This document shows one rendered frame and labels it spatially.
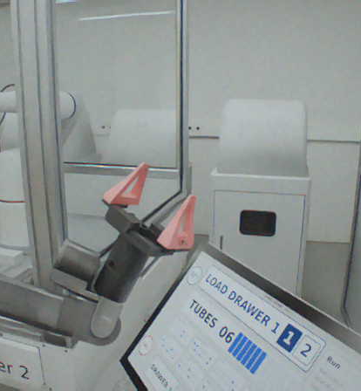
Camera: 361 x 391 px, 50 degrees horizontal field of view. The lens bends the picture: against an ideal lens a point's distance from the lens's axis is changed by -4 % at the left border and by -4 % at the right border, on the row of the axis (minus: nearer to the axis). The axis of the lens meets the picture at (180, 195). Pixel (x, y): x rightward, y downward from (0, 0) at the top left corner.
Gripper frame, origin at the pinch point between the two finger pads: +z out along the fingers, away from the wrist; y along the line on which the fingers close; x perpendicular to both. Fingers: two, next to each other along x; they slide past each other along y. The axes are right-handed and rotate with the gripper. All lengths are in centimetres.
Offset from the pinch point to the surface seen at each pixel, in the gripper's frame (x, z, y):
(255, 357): 9.8, -16.7, -22.4
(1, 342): 9, -58, 27
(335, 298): 268, -63, -10
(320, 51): 315, 113, 118
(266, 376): 7.8, -17.1, -25.5
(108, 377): 38, -65, 12
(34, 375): 14, -60, 17
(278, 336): 10.6, -12.1, -23.3
